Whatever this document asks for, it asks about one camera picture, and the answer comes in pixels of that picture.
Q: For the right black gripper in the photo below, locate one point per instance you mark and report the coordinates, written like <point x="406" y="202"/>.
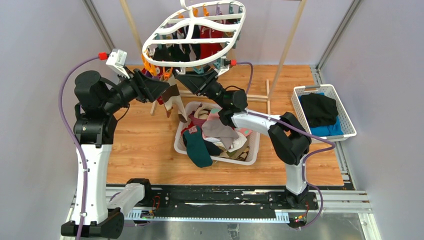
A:
<point x="198" y="84"/>

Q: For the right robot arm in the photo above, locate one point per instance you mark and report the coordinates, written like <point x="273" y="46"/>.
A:
<point x="289" y="139"/>

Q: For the beige brown striped sock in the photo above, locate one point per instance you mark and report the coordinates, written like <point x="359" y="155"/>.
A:
<point x="172" y="97"/>

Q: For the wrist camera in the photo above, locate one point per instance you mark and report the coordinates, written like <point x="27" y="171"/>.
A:
<point x="223" y="65"/>
<point x="116" y="60"/>

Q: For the red patterned sock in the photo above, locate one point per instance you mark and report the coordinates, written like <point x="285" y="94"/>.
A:
<point x="149" y="75"/>

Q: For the white round clip hanger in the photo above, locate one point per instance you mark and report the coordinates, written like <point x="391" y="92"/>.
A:
<point x="225" y="16"/>

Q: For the blue folded garment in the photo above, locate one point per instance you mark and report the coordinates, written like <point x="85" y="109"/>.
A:
<point x="326" y="130"/>

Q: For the pink sock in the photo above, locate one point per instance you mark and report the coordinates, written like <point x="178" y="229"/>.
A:
<point x="213" y="115"/>

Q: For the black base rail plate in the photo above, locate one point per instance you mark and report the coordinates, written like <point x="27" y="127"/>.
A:
<point x="224" y="202"/>

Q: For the dark teal sock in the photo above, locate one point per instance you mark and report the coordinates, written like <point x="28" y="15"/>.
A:
<point x="196" y="148"/>

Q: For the grey sock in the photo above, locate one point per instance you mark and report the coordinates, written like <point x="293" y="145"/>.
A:
<point x="215" y="129"/>

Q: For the wooden drying rack frame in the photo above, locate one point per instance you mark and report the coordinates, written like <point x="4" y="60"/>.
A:
<point x="204" y="33"/>

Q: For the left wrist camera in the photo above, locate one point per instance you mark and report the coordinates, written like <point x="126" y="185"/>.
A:
<point x="116" y="60"/>

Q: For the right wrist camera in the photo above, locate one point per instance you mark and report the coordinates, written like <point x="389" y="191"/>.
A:
<point x="223" y="65"/>

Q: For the white side basket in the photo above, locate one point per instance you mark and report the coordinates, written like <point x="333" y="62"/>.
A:
<point x="344" y="122"/>

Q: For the white sock laundry basket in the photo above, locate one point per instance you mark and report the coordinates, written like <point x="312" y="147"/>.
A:
<point x="253" y="140"/>

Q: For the black folded garment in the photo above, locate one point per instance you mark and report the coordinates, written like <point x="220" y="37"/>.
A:
<point x="319" y="109"/>

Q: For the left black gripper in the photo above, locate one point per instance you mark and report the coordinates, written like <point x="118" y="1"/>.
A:
<point x="147" y="89"/>

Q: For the orange clip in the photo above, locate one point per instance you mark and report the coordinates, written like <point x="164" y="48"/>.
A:
<point x="167" y="72"/>

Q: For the black hanging sock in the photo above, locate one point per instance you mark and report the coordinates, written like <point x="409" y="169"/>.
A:
<point x="179" y="52"/>

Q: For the teal clip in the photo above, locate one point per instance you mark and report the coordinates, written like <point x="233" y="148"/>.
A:
<point x="201" y="69"/>

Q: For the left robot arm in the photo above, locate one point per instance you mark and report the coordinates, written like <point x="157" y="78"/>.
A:
<point x="93" y="135"/>

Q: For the white clip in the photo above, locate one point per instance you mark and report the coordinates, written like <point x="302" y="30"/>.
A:
<point x="180" y="70"/>

